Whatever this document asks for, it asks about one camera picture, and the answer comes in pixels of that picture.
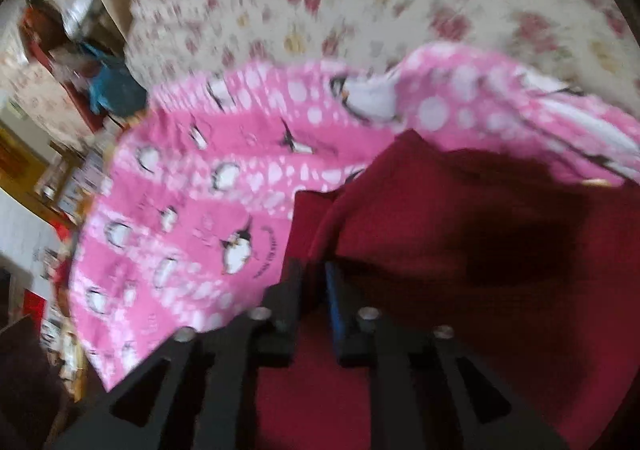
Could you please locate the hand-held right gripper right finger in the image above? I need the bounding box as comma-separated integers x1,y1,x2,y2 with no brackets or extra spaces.
325,261,571,450

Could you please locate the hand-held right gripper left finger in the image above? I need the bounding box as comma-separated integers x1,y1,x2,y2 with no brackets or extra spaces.
50,257,306,450

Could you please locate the dark red sweater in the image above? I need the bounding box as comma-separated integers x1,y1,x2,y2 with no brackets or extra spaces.
252,129,640,450

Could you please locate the pink penguin print blanket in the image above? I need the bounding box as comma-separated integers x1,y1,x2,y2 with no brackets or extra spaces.
67,42,640,393

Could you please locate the blue cloth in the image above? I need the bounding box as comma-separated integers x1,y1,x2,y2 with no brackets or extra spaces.
80,42,148,118

